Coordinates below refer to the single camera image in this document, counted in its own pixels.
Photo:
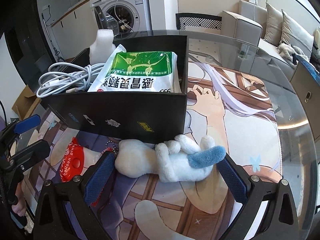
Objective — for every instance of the red balloon packet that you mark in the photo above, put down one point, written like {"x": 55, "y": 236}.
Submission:
{"x": 76, "y": 161}

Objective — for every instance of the white blue plush toy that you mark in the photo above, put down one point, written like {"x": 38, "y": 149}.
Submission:
{"x": 180, "y": 159}

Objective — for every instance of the white washing machine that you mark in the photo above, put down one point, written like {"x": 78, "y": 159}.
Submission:
{"x": 131, "y": 15}

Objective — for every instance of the right beige cushion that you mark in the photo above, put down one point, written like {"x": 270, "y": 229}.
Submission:
{"x": 294, "y": 34}

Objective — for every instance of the beige side cabinet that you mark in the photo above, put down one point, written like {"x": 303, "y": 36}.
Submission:
{"x": 305, "y": 82}

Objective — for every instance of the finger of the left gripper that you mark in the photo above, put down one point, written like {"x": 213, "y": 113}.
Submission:
{"x": 16, "y": 128}
{"x": 12, "y": 171}

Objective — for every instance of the beige sofa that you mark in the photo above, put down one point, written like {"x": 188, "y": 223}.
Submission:
{"x": 249, "y": 25}

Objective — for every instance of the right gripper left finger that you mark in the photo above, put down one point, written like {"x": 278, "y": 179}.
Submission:
{"x": 52, "y": 220}

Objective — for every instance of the person's left hand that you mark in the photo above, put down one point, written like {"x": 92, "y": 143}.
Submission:
{"x": 20, "y": 207}

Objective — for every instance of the left beige cushion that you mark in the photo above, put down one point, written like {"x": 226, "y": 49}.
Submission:
{"x": 274, "y": 25}

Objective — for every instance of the white foam block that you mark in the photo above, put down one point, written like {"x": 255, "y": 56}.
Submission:
{"x": 103, "y": 47}

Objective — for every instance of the patterned black chair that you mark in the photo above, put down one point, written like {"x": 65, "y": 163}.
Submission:
{"x": 187, "y": 19}

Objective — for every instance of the beige cushion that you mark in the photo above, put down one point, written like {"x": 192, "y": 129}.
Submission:
{"x": 294, "y": 34}
{"x": 274, "y": 25}

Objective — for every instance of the cardboard box on floor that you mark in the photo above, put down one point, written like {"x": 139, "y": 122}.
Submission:
{"x": 26, "y": 103}

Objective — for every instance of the green white medicine packet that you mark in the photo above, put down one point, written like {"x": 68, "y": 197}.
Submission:
{"x": 147, "y": 71}

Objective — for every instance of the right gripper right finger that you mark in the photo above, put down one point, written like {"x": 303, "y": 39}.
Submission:
{"x": 280, "y": 218}

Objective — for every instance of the anime printed desk mat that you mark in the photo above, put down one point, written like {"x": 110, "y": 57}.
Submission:
{"x": 167, "y": 191}

